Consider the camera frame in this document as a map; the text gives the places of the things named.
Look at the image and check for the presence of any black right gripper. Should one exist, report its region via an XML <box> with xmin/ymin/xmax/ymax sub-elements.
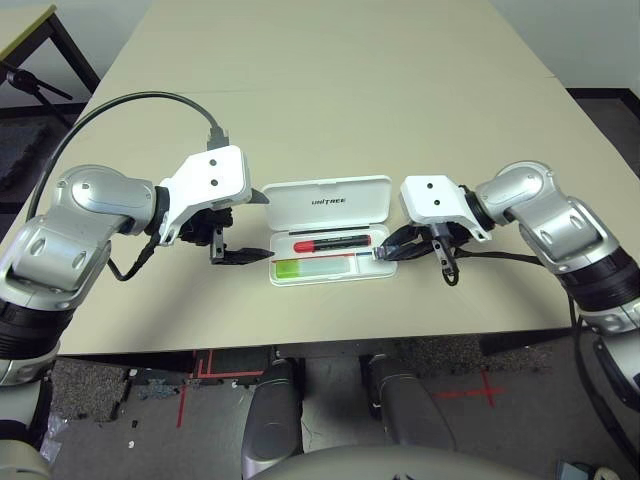
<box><xmin>382</xmin><ymin>222</ymin><xmax>481</xmax><ymax>274</ymax></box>

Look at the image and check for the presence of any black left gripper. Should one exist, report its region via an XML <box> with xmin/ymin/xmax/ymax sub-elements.
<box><xmin>177</xmin><ymin>188</ymin><xmax>275</xmax><ymax>266</ymax></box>

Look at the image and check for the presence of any green translucent highlighter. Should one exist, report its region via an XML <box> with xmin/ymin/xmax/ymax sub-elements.
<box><xmin>273</xmin><ymin>258</ymin><xmax>354</xmax><ymax>279</ymax></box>

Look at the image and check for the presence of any black marker with red cap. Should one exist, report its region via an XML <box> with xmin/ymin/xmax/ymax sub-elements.
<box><xmin>292</xmin><ymin>233</ymin><xmax>372</xmax><ymax>255</ymax></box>

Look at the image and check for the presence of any white plastic pencil case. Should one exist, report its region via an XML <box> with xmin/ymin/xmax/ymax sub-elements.
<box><xmin>261</xmin><ymin>174</ymin><xmax>400</xmax><ymax>287</ymax></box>

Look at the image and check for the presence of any grey right robot leg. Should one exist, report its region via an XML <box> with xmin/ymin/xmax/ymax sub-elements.
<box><xmin>360</xmin><ymin>353</ymin><xmax>459</xmax><ymax>451</ymax></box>

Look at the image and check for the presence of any grey robot leg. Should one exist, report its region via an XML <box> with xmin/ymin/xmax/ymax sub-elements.
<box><xmin>241</xmin><ymin>357</ymin><xmax>307</xmax><ymax>476</ymax></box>
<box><xmin>360</xmin><ymin>353</ymin><xmax>459</xmax><ymax>451</ymax></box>

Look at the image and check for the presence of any red tape cross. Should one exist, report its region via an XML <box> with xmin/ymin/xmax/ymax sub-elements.
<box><xmin>433</xmin><ymin>369</ymin><xmax>507</xmax><ymax>409</ymax></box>

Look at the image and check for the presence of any grey left robot leg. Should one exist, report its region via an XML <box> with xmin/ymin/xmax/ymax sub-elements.
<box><xmin>241</xmin><ymin>357</ymin><xmax>307</xmax><ymax>476</ymax></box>

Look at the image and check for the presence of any grey robot torso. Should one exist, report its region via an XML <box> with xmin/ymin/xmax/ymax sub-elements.
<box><xmin>244</xmin><ymin>444</ymin><xmax>551</xmax><ymax>480</ymax></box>

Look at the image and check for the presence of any black baseboard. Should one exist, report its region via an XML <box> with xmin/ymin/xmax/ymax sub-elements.
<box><xmin>564</xmin><ymin>87</ymin><xmax>640</xmax><ymax>109</ymax></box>

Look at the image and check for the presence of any black tripod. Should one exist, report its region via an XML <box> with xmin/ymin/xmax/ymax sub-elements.
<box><xmin>0</xmin><ymin>62</ymin><xmax>74</xmax><ymax>126</ymax></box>

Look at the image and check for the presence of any grey-blue box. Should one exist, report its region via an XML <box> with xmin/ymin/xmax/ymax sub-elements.
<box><xmin>557</xmin><ymin>459</ymin><xmax>619</xmax><ymax>480</ymax></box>

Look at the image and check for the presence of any clear plastic bag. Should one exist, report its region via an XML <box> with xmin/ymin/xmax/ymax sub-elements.
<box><xmin>42</xmin><ymin>414</ymin><xmax>66</xmax><ymax>459</ymax></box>

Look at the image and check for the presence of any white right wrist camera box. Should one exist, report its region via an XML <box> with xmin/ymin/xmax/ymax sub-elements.
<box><xmin>399</xmin><ymin>174</ymin><xmax>494</xmax><ymax>244</ymax></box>

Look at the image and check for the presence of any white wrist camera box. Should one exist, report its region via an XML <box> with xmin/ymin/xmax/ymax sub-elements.
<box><xmin>158</xmin><ymin>144</ymin><xmax>251</xmax><ymax>247</ymax></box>
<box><xmin>399</xmin><ymin>174</ymin><xmax>494</xmax><ymax>244</ymax></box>

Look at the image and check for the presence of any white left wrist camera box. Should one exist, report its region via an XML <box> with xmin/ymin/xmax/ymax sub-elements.
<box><xmin>158</xmin><ymin>144</ymin><xmax>251</xmax><ymax>247</ymax></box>

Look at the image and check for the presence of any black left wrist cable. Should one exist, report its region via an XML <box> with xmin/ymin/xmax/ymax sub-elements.
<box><xmin>27</xmin><ymin>91</ymin><xmax>234</xmax><ymax>281</ymax></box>

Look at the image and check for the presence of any side table with black frame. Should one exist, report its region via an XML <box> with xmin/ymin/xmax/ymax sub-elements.
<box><xmin>0</xmin><ymin>4</ymin><xmax>101</xmax><ymax>121</ymax></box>

